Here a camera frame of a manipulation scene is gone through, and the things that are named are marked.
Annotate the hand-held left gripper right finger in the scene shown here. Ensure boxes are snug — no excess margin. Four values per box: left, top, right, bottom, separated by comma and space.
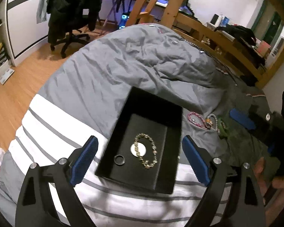
182, 135, 267, 227

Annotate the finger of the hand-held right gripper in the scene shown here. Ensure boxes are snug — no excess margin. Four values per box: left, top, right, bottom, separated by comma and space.
229, 108, 274, 133

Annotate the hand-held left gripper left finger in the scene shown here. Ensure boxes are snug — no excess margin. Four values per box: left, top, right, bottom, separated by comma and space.
15, 135, 99, 227

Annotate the green jade bangle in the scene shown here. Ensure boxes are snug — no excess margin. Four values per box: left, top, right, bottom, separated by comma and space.
216, 118, 228, 138

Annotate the clear crystal bead bracelet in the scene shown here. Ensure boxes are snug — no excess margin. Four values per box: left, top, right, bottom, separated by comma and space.
205, 113, 219, 131

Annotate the black ring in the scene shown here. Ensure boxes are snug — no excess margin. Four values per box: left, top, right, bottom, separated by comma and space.
114, 155, 126, 166

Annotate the magenta beaded bracelet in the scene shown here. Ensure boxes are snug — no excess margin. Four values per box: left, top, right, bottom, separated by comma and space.
187, 112, 207, 130

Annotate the gold chain bracelet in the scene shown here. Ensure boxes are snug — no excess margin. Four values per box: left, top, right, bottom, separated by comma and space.
134, 133, 158, 169

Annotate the black jewelry box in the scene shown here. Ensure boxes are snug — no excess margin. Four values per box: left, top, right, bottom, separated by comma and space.
95, 86, 183, 194

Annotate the person's right hand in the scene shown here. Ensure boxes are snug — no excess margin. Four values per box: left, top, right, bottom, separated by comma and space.
254, 157, 284, 208

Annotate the white round disc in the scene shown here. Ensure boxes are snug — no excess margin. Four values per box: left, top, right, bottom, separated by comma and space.
131, 143, 147, 157

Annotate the pink box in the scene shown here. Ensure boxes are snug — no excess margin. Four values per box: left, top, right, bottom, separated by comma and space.
259, 40, 272, 58

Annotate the black bag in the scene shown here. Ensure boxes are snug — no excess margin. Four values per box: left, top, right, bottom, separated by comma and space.
215, 25, 257, 46

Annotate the grey white striped duvet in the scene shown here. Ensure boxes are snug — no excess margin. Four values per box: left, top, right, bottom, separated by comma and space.
0, 24, 242, 227

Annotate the blue white packet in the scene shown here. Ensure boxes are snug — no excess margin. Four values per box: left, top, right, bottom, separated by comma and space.
222, 15, 232, 28

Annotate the white device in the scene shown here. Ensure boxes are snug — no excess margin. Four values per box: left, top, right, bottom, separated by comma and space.
210, 14, 222, 27

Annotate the white flat box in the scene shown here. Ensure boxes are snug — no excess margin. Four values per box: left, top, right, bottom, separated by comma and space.
0, 68, 15, 85

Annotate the black office chair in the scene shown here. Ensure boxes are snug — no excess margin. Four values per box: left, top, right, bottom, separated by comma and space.
48, 14, 102, 58

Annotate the wooden ladder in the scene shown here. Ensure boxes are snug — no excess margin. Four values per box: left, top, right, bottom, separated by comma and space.
130, 0, 193, 30

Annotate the white wardrobe with black stripes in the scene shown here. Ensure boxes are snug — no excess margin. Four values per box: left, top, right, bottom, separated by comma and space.
6, 0, 51, 64

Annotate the glowing computer tower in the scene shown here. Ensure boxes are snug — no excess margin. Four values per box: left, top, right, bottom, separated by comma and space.
119, 12, 130, 29

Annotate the white shelf unit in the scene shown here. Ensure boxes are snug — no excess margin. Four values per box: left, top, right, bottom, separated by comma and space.
0, 0, 16, 84

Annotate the black puffer jacket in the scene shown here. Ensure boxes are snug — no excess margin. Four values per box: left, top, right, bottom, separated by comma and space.
46, 0, 103, 44

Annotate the grey-blue hanging cloth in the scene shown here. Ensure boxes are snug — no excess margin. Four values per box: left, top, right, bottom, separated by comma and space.
35, 0, 57, 24

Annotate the wooden bed frame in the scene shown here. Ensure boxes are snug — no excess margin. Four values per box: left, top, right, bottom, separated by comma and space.
173, 12, 284, 88

